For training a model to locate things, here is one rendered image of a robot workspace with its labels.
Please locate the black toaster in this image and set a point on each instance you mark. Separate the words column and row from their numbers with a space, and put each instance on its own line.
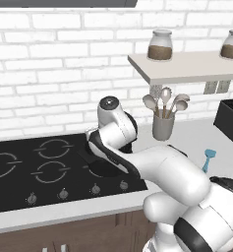
column 229, row 121

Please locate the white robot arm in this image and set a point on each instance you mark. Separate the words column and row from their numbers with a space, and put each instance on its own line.
column 173, row 174

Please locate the grey hob knob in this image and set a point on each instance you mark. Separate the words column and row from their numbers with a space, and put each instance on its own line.
column 95, row 189
column 63, row 194
column 124, row 185
column 31, row 198

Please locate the pale slotted spoon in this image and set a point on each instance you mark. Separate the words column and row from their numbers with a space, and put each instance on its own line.
column 165, row 95

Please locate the blue spatula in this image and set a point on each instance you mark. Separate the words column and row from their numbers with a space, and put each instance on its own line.
column 208, row 159

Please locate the grey utensil holder cup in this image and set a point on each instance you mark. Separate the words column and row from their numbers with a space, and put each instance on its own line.
column 163, row 128

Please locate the black hob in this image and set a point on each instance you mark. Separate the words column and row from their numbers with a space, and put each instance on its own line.
column 16, row 183

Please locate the grey wall socket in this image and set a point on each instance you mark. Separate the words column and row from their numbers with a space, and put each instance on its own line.
column 210, row 87
column 223, row 86

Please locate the pale wall shelf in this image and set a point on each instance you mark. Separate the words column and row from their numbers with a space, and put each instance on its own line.
column 186, row 67

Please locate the brown cupboard door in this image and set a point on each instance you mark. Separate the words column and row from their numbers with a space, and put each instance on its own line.
column 137, row 226
column 55, row 236

